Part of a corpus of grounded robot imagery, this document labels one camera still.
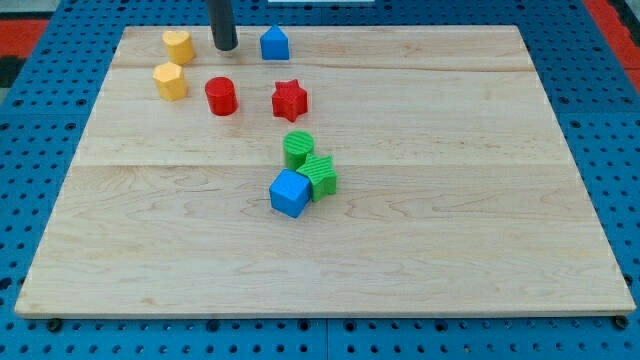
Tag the blue triangle block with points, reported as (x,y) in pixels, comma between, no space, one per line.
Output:
(274,44)

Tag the green star block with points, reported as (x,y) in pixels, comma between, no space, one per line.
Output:
(320,171)

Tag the blue cube block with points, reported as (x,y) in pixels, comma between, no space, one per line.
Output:
(290,192)

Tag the green cylinder block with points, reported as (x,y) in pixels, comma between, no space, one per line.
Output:
(297,145)

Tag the wooden board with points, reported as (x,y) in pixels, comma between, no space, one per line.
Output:
(457,194)

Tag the red star block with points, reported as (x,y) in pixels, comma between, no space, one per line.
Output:
(289,100)

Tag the red cylinder block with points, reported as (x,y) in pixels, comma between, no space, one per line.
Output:
(221,96)

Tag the yellow hexagon block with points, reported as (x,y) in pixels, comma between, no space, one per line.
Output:
(170,81)

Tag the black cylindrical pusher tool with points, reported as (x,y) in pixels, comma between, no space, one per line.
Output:
(222,24)

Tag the yellow heart block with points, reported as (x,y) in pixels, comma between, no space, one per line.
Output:
(179,46)

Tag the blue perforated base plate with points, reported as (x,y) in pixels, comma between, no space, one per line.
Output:
(48,105)

